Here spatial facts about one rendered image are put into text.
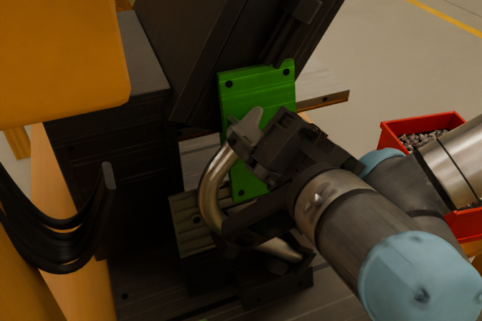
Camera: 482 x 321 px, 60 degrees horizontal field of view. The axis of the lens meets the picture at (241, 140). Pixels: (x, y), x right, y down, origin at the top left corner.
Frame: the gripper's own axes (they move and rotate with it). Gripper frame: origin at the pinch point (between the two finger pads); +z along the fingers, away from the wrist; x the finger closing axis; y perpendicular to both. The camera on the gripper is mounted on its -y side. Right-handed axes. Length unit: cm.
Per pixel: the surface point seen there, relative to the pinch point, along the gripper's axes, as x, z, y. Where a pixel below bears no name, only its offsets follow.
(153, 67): 12.2, 13.8, 0.3
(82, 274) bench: -0.1, 17.2, -39.2
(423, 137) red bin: -58, 26, 23
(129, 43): 15.3, 22.8, 0.6
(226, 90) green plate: 5.2, 2.5, 4.3
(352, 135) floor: -141, 139, 21
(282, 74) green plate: -0.4, 2.5, 10.8
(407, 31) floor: -206, 237, 125
